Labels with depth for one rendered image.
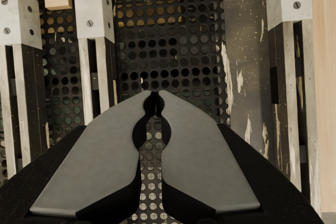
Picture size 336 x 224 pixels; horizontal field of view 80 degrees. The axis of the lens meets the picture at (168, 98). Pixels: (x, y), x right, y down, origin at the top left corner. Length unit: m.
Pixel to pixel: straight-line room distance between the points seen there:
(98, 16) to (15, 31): 0.19
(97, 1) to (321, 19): 0.51
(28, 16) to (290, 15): 0.59
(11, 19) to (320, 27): 0.70
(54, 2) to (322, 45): 0.65
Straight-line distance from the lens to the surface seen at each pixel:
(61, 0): 0.61
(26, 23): 0.60
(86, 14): 0.51
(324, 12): 0.62
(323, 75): 0.59
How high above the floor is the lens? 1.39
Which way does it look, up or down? 34 degrees down
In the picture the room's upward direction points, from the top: 179 degrees clockwise
